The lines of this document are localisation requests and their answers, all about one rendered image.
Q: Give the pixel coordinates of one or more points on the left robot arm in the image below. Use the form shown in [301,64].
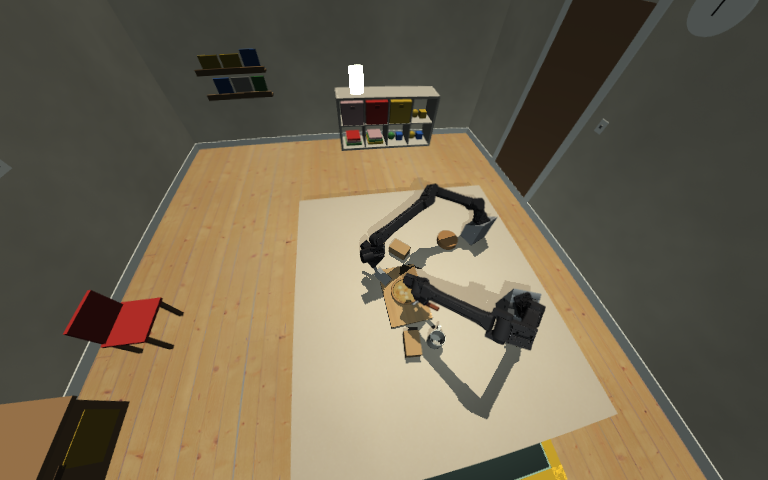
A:
[505,326]

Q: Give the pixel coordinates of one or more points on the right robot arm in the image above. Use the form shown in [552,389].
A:
[368,252]

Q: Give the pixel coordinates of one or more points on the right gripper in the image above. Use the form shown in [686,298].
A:
[375,262]

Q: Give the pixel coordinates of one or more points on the wooden cutting board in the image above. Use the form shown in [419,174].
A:
[401,314]

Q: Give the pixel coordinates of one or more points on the brown rectangular block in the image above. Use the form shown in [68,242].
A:
[412,344]
[399,249]

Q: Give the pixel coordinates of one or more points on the round cheese pizza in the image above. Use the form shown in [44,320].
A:
[401,293]

